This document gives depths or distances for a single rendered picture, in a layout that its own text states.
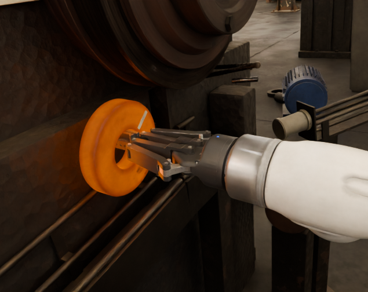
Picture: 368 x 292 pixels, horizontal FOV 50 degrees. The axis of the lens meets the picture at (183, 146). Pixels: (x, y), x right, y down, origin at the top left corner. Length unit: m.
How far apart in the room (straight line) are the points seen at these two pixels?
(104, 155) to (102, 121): 0.05
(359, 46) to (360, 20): 0.20
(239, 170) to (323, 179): 0.10
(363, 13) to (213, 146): 3.00
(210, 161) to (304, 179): 0.13
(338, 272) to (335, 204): 1.20
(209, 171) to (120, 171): 0.17
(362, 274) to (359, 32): 2.23
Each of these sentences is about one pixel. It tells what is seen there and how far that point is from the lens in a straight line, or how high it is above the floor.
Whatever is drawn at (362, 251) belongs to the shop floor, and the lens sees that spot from 1.78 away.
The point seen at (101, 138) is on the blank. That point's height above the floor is 0.87.
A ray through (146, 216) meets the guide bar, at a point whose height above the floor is 0.70.
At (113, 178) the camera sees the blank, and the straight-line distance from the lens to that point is 0.63.
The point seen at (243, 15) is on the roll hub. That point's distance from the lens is 0.74.
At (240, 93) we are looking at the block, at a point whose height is 0.80.
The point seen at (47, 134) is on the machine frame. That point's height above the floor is 0.87.
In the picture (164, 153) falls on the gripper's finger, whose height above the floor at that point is 0.84.
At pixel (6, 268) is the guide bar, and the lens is 0.63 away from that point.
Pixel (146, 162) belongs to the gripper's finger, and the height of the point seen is 0.84.
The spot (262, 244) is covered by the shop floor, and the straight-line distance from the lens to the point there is 1.75.
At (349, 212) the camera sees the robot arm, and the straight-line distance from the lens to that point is 0.47.
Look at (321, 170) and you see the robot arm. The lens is 0.47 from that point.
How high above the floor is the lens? 1.08
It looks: 24 degrees down
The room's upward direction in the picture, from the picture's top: 6 degrees counter-clockwise
